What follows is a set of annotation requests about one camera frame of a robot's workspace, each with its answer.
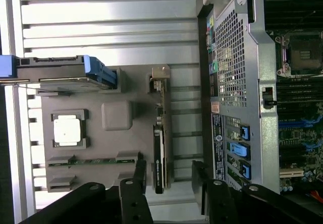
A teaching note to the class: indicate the blue expansion slot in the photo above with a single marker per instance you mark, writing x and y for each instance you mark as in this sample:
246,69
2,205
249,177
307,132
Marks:
292,123

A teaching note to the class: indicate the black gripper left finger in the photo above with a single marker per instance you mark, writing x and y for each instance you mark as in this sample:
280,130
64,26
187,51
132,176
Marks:
131,203

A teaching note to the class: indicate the green motherboard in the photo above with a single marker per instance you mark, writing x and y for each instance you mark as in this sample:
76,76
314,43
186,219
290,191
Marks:
297,138

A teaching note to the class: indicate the blue slot retention clip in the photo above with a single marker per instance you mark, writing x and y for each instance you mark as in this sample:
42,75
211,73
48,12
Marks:
239,149
246,169
245,133

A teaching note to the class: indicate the green RAM stick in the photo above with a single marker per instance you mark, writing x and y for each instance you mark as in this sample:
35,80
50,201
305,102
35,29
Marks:
101,161

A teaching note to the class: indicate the white expansion slot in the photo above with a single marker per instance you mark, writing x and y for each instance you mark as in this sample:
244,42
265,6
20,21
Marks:
290,173

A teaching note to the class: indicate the CPU socket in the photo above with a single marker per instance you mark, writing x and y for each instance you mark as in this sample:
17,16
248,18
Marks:
300,53

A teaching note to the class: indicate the silver CPU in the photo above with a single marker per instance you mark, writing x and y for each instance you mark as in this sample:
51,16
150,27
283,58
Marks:
66,130

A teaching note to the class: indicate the grey parts rack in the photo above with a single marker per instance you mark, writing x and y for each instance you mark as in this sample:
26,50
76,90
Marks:
113,143

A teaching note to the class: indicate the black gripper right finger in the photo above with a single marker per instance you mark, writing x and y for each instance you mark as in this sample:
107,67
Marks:
222,203

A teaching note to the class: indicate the open black PC case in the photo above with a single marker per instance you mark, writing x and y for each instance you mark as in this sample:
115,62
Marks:
255,57

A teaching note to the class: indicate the hard disk in blue caddy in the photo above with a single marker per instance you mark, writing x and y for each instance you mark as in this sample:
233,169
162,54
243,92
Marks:
50,68

